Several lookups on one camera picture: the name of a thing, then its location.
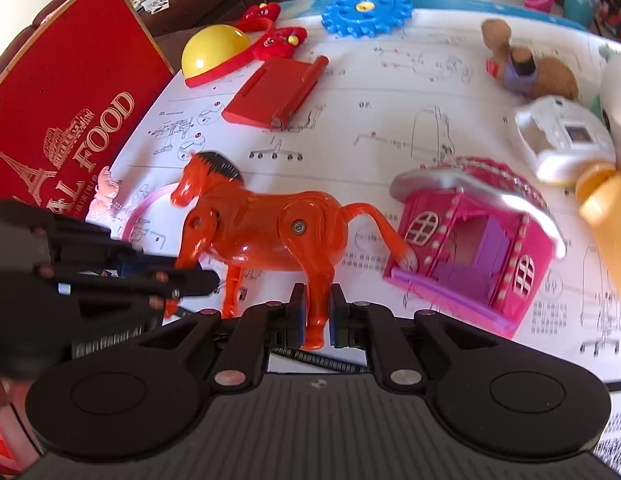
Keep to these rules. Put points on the white instruction sheet poster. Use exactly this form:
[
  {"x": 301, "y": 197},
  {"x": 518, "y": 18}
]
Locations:
[{"x": 390, "y": 104}]

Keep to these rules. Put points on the yellow plastic half ball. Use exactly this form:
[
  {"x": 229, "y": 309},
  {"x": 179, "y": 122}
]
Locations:
[{"x": 211, "y": 47}]

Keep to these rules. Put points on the red plush lion headband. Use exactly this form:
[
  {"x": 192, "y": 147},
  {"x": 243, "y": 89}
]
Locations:
[{"x": 268, "y": 40}]

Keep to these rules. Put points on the brown plush bear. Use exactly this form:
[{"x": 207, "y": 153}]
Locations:
[{"x": 519, "y": 70}]

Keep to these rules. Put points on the orange plastic toy horse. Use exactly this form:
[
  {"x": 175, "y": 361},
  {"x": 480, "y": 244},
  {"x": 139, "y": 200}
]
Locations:
[{"x": 300, "y": 232}]

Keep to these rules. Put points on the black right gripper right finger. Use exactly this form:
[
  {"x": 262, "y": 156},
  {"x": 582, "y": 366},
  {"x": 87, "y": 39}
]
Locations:
[{"x": 375, "y": 330}]

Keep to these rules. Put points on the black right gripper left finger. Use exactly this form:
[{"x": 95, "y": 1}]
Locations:
[{"x": 259, "y": 329}]

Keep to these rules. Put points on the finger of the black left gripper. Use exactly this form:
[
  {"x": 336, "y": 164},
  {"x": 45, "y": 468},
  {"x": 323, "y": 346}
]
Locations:
[
  {"x": 31, "y": 237},
  {"x": 164, "y": 289}
]

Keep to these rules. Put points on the red plastic phone stand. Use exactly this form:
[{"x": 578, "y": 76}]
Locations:
[{"x": 273, "y": 94}]

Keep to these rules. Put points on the pink butterfly headband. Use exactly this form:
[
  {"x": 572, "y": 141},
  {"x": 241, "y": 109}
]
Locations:
[{"x": 127, "y": 222}]

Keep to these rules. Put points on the pink toy house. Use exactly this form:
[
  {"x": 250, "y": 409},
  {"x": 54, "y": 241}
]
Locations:
[{"x": 484, "y": 239}]

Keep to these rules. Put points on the red food gift box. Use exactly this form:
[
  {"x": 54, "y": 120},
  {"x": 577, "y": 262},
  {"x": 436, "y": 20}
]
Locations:
[{"x": 70, "y": 97}]

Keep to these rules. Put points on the blue plastic gear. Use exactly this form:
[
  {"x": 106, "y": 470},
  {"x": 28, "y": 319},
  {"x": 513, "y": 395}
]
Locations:
[{"x": 365, "y": 18}]

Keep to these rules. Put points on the teal plastic bucket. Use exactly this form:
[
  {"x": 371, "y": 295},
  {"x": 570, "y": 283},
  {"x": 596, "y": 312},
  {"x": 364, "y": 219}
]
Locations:
[{"x": 580, "y": 11}]

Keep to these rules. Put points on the yellow orange plastic bottle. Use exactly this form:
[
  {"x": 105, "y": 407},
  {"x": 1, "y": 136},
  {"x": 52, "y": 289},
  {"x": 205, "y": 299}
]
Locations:
[{"x": 598, "y": 192}]

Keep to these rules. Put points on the white toy camera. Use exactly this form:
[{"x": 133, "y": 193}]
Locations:
[{"x": 559, "y": 139}]

